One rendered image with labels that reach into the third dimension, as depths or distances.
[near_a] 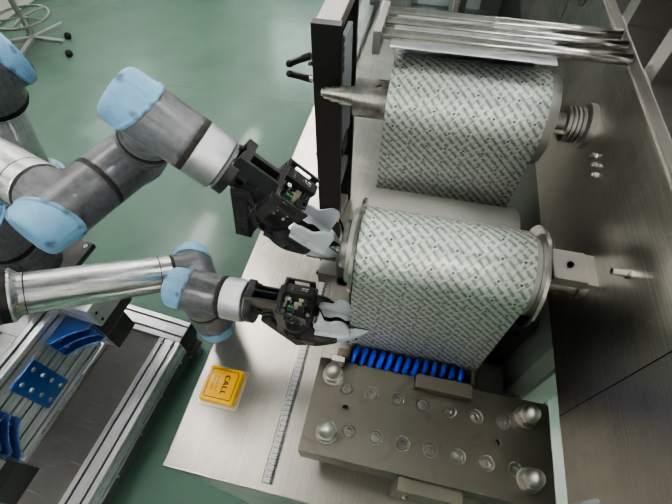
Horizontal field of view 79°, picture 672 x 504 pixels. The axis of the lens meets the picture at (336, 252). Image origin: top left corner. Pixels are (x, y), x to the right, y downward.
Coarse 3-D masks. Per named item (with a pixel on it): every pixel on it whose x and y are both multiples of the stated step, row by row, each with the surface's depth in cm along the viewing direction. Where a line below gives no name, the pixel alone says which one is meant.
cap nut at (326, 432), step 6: (324, 420) 64; (318, 426) 64; (324, 426) 63; (330, 426) 64; (318, 432) 64; (324, 432) 63; (330, 432) 63; (336, 432) 65; (318, 438) 66; (324, 438) 64; (330, 438) 64; (324, 444) 66
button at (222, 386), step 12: (216, 372) 84; (228, 372) 84; (240, 372) 84; (204, 384) 82; (216, 384) 82; (228, 384) 82; (240, 384) 83; (204, 396) 81; (216, 396) 81; (228, 396) 81
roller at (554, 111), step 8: (560, 80) 60; (560, 88) 60; (552, 96) 59; (560, 96) 59; (552, 104) 59; (560, 104) 59; (552, 112) 59; (552, 120) 60; (552, 128) 60; (544, 136) 61; (544, 144) 62; (536, 152) 63; (536, 160) 65
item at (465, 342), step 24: (360, 312) 66; (384, 312) 64; (408, 312) 62; (432, 312) 61; (384, 336) 71; (408, 336) 69; (432, 336) 67; (456, 336) 65; (480, 336) 63; (432, 360) 74; (456, 360) 72; (480, 360) 70
